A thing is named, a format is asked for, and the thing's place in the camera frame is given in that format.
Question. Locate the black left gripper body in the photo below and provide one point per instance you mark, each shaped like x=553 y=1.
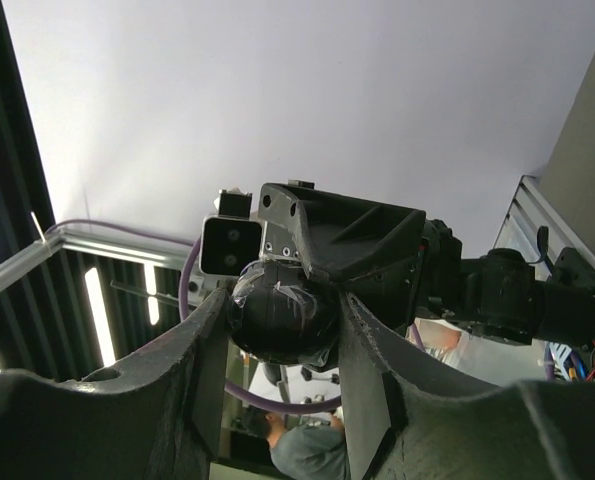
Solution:
x=392 y=293

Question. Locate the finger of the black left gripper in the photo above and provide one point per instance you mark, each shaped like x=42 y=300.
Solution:
x=341 y=238

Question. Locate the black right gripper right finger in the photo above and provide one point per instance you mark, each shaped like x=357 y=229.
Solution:
x=409 y=416

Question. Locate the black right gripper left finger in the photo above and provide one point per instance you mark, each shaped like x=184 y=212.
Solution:
x=155 y=414

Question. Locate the black earbud charging case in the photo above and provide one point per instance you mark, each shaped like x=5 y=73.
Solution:
x=279 y=316

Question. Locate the person in grey shirt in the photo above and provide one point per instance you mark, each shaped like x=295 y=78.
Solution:
x=305 y=451

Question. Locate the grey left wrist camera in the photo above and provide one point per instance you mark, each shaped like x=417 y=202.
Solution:
x=231 y=239

